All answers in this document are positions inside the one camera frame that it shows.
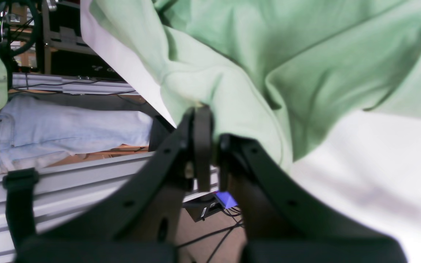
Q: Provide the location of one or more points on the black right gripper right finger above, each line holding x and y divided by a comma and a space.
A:
286, 224

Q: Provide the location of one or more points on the aluminium frame rail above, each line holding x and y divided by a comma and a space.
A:
65, 191

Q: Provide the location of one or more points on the person leg in jeans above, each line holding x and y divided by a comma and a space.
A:
36, 133

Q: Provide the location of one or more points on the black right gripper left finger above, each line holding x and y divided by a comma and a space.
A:
138, 222

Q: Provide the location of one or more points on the black equipment box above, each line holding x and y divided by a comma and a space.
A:
61, 50

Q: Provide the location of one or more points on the green polo t-shirt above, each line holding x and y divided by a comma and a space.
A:
283, 72

